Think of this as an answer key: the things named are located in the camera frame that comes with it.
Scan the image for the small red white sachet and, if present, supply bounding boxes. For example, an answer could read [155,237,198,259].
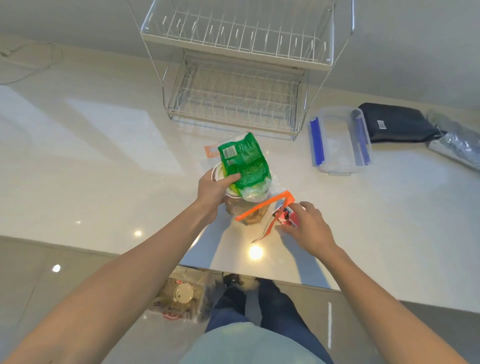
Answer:
[272,205,301,228]

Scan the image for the person's right forearm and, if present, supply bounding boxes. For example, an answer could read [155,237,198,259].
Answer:
[318,243,469,364]

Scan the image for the black shoe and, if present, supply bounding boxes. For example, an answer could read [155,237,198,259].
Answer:
[223,273,245,289]

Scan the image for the blue jeans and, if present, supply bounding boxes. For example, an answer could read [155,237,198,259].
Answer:
[205,278,335,364]

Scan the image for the brown cup with white rim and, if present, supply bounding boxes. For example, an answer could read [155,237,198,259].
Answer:
[211,162,271,226]

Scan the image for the clear container with blue clips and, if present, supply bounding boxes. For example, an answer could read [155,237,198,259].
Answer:
[308,106,373,176]

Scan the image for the thin white cable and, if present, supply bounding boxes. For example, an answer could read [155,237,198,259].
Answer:
[0,41,63,86]

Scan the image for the person's right hand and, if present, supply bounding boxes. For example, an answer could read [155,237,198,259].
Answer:
[279,201,338,260]

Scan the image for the person's left hand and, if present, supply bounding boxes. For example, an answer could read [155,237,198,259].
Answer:
[195,169,242,226]

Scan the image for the white wire dish rack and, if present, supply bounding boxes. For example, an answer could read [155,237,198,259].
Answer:
[125,0,356,141]

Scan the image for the clear plastic bag of trash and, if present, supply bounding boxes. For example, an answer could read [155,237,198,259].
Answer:
[147,265,217,324]

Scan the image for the pale green shirt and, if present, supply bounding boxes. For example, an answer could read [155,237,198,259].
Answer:
[179,322,324,364]

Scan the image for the clear zip bag orange seal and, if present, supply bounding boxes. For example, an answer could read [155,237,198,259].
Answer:
[203,131,297,244]

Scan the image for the black fabric pouch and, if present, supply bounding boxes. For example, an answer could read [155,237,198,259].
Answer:
[358,102,446,144]

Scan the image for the person's left forearm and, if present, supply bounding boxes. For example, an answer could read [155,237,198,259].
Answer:
[0,200,219,364]

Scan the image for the green snack packet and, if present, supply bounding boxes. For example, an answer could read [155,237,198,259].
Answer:
[217,131,272,202]

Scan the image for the silver foil plastic bag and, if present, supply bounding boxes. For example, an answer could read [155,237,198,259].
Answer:
[427,110,480,170]

